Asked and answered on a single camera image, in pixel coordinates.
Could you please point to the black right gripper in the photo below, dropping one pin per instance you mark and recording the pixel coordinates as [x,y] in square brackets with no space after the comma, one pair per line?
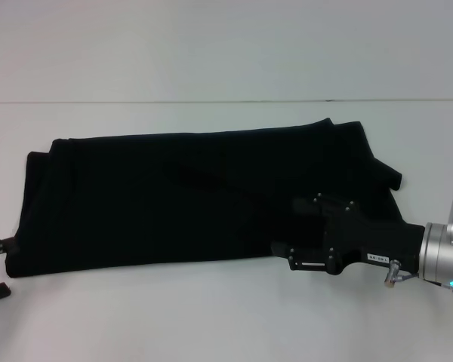
[370,241]

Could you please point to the black shirt with FREE print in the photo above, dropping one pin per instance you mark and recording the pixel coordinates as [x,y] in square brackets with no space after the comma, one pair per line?
[173,196]

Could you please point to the white and silver right arm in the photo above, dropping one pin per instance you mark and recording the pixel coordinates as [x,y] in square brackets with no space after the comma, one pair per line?
[443,252]

